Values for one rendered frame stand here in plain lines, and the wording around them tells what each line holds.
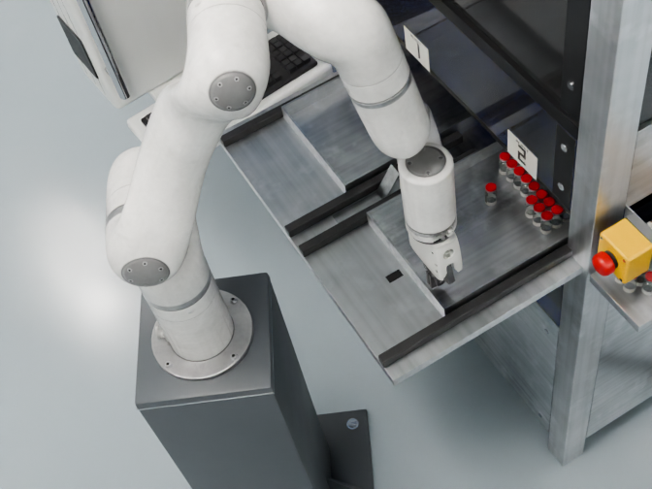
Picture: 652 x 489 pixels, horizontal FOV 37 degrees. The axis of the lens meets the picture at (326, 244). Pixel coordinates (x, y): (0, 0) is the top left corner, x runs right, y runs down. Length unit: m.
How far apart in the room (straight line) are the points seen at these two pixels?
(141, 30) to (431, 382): 1.19
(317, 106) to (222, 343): 0.59
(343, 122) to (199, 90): 0.88
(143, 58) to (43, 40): 1.66
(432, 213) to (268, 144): 0.61
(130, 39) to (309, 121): 0.45
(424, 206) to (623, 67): 0.35
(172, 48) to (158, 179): 0.94
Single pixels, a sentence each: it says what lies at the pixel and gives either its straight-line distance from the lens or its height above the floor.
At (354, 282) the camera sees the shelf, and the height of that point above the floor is 0.88.
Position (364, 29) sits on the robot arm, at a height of 1.55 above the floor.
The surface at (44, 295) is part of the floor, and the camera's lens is 3.12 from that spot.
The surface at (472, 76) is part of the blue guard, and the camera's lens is 1.81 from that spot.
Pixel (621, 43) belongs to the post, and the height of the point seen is 1.43.
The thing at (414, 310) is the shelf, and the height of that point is 0.88.
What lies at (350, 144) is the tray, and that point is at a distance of 2.01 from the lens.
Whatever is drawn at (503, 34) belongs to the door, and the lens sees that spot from 1.66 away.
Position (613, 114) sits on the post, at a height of 1.29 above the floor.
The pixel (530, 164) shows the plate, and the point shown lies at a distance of 1.77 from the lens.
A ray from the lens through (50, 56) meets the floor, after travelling 3.83.
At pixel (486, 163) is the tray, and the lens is 1.95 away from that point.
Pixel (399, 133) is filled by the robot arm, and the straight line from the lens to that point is 1.37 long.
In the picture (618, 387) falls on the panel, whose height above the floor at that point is 0.28.
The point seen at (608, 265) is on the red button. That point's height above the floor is 1.01.
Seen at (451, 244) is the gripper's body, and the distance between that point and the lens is 1.61.
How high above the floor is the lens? 2.38
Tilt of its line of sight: 54 degrees down
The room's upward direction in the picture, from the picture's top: 14 degrees counter-clockwise
